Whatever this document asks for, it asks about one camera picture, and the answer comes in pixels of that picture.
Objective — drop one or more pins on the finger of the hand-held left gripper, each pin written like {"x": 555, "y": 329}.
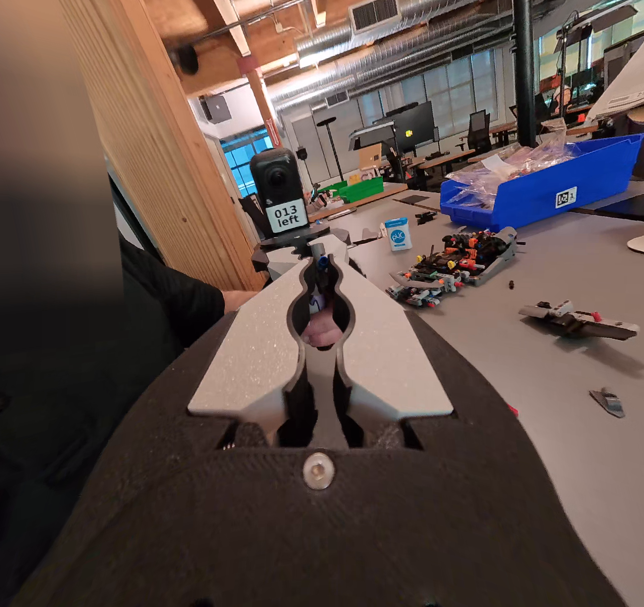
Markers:
{"x": 338, "y": 251}
{"x": 281, "y": 267}

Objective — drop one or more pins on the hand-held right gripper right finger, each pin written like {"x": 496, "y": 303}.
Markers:
{"x": 392, "y": 365}

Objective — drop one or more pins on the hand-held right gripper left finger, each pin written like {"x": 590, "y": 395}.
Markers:
{"x": 246, "y": 365}

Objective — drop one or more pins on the dark grey lego connector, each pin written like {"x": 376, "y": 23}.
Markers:
{"x": 317, "y": 275}

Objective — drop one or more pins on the person's left forearm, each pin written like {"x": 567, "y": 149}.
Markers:
{"x": 171, "y": 295}

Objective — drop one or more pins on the lego car chassis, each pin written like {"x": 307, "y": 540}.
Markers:
{"x": 453, "y": 265}

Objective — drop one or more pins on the grey black lego subassembly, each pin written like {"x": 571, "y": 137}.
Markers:
{"x": 568, "y": 320}

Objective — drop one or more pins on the grey lego wedge piece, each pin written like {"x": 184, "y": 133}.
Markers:
{"x": 606, "y": 402}

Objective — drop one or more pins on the white moulded packaging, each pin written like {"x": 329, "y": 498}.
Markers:
{"x": 365, "y": 237}

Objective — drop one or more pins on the white blue gum bottle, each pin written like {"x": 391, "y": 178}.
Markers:
{"x": 398, "y": 237}

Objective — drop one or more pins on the green plastic bin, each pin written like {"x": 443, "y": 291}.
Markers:
{"x": 360, "y": 189}

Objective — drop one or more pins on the black floor lamp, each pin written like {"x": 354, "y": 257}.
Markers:
{"x": 328, "y": 122}

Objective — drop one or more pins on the cardboard box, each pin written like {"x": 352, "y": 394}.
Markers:
{"x": 372, "y": 157}

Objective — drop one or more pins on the small black object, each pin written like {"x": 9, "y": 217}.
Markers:
{"x": 426, "y": 217}

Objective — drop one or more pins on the wooden column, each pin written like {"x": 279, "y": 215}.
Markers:
{"x": 151, "y": 139}

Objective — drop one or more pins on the black flat monitor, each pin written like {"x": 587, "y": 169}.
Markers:
{"x": 415, "y": 124}

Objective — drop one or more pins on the person's black clothing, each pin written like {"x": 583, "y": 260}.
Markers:
{"x": 100, "y": 416}

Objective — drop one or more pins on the clear plastic bags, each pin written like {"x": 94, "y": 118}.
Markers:
{"x": 503, "y": 169}

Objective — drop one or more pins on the black office chair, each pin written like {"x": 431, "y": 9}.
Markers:
{"x": 479, "y": 132}

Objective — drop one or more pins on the white vent grille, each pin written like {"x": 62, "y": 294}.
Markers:
{"x": 375, "y": 11}

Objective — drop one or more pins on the blue plastic bin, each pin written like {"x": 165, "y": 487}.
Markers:
{"x": 523, "y": 199}

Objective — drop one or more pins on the black round pillar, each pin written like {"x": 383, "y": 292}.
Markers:
{"x": 523, "y": 54}

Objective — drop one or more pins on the black studio light stand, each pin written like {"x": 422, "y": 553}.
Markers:
{"x": 611, "y": 19}

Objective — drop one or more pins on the grey wall speaker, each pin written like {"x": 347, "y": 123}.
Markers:
{"x": 217, "y": 109}

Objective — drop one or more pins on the silver ventilation duct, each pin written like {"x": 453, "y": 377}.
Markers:
{"x": 427, "y": 3}
{"x": 352, "y": 71}

